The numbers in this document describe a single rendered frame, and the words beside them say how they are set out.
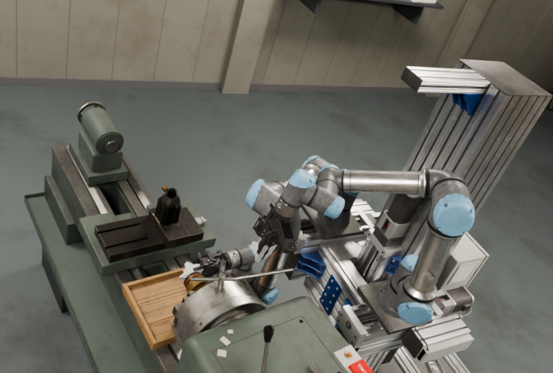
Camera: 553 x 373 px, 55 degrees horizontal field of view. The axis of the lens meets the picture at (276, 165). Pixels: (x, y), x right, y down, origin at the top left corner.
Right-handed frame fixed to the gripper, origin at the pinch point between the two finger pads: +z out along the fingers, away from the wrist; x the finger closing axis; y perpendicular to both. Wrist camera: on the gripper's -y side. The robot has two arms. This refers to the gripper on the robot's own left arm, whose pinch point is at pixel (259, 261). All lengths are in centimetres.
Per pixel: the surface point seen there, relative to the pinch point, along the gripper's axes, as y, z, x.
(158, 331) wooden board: 15, 50, 11
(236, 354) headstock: -23.7, 13.7, 18.1
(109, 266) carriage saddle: 49, 48, 18
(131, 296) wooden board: 33, 49, 15
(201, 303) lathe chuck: 0.3, 18.1, 15.4
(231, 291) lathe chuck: -1.0, 12.4, 6.2
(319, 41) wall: 305, -6, -306
